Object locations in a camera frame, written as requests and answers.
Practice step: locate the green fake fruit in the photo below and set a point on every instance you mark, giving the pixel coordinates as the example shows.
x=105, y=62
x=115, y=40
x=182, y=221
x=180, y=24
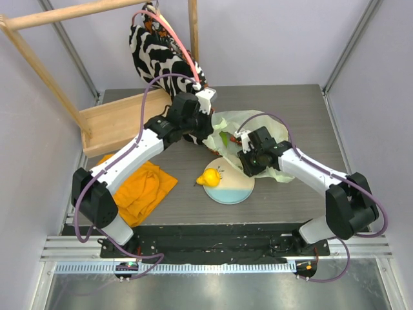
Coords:
x=224, y=138

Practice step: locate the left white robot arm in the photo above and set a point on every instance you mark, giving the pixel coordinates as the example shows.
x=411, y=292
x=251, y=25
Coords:
x=92, y=191

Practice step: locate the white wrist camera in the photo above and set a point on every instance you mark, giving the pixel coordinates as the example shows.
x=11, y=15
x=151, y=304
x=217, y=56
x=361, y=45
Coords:
x=243, y=137
x=205, y=98

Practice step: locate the orange cloth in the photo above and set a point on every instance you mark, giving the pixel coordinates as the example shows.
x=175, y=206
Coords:
x=142, y=192

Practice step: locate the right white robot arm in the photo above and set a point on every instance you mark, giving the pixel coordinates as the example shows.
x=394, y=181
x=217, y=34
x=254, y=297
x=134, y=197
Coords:
x=349, y=204

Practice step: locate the white slotted cable duct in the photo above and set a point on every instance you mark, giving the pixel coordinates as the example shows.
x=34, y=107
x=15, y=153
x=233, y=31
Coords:
x=110, y=267

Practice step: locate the wooden tray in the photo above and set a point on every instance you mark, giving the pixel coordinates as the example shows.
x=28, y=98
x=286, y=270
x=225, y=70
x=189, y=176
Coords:
x=114, y=122

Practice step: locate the cream and blue ceramic plate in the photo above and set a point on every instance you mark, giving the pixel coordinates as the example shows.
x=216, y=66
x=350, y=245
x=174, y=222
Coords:
x=234, y=186

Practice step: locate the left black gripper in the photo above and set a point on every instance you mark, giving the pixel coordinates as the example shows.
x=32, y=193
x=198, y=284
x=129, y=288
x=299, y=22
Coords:
x=207, y=128

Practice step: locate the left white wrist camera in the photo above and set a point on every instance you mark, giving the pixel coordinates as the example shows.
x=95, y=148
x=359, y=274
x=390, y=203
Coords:
x=205, y=98

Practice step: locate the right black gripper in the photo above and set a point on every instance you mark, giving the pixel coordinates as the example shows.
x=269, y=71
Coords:
x=246, y=160

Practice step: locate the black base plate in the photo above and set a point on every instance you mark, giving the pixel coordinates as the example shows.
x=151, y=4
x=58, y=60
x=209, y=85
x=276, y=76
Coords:
x=217, y=244

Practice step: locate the zebra print tote bag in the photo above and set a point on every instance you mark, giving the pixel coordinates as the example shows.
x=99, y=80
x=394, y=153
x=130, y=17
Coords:
x=163, y=62

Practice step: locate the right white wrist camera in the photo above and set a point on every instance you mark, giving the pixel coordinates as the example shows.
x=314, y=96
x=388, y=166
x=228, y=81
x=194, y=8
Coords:
x=243, y=137

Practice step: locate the yellow fake pear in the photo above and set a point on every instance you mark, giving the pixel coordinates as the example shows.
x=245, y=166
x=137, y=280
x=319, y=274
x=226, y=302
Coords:
x=209, y=178

